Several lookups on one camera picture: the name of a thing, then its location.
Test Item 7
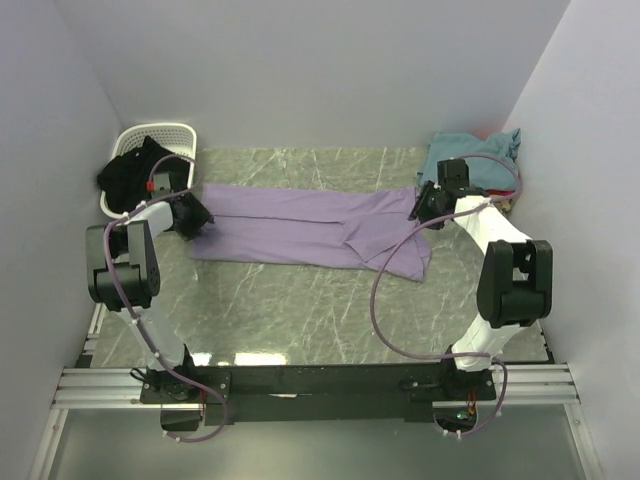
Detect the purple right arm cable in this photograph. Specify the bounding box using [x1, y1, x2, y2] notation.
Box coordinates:
[371, 154, 525, 441]

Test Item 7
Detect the aluminium rail frame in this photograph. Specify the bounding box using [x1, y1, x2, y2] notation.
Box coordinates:
[27, 239, 584, 480]

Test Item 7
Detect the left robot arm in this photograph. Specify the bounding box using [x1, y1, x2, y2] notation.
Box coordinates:
[85, 192, 214, 402]

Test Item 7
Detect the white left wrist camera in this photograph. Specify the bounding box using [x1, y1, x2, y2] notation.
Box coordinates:
[146, 172, 173, 198]

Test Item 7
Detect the tan folded t shirt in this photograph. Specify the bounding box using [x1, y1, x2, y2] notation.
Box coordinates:
[493, 200, 513, 215]

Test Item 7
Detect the red folded t shirt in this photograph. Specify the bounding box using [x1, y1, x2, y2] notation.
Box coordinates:
[485, 190, 516, 198]

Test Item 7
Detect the teal folded t shirt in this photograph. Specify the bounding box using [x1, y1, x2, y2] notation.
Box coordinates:
[417, 128, 521, 191]

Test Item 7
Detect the purple t shirt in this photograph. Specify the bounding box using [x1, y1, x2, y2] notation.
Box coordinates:
[191, 184, 431, 282]

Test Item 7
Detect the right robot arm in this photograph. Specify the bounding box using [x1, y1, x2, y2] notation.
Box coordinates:
[409, 155, 553, 399]

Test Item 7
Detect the black t shirt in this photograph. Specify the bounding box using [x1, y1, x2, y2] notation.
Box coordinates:
[96, 136, 172, 218]

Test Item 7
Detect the white laundry basket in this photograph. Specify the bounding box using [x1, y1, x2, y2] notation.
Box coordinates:
[96, 123, 197, 218]

